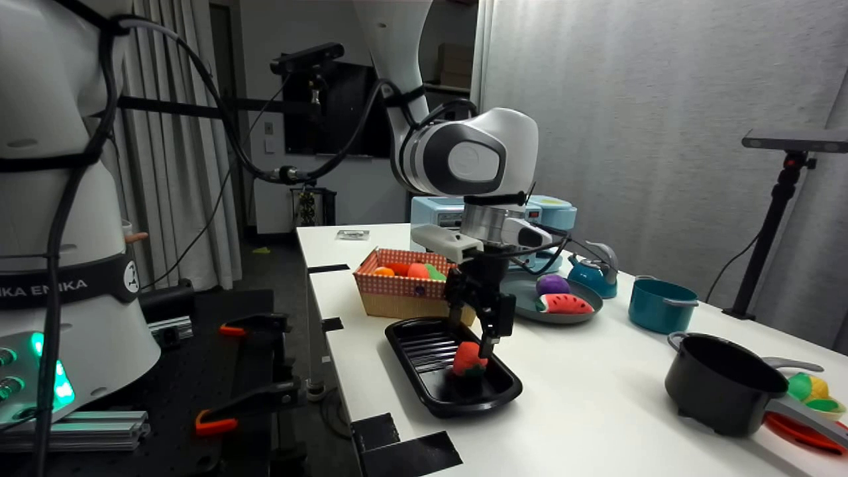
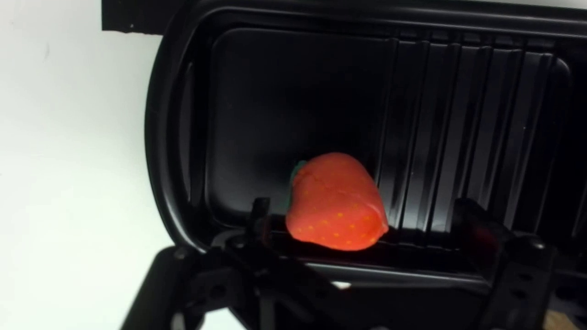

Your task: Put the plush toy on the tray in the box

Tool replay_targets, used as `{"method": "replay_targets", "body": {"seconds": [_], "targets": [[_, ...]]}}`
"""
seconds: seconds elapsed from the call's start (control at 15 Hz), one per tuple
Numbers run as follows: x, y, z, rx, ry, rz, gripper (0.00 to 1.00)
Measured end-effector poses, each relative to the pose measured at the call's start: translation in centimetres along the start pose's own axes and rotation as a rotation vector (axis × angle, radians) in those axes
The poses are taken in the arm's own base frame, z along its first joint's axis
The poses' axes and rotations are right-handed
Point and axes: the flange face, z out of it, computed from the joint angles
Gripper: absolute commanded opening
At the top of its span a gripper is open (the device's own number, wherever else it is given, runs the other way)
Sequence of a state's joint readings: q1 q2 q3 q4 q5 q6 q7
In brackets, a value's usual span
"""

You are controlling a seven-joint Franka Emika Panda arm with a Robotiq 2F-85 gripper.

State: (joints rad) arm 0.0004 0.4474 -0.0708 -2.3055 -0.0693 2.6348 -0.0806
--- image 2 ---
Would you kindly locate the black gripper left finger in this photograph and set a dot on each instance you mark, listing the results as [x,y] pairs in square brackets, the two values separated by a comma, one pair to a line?
[202,286]

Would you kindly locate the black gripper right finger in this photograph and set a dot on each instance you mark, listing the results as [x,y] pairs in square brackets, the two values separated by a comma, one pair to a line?
[523,280]

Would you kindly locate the red strawberry plush toy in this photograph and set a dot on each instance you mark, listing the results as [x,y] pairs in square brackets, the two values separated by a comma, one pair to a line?
[335,202]

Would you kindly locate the black plastic tray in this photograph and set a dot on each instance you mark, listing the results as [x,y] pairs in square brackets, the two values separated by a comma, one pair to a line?
[275,103]

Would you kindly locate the large black table bracket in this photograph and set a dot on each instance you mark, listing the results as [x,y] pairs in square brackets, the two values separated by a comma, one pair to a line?
[130,15]

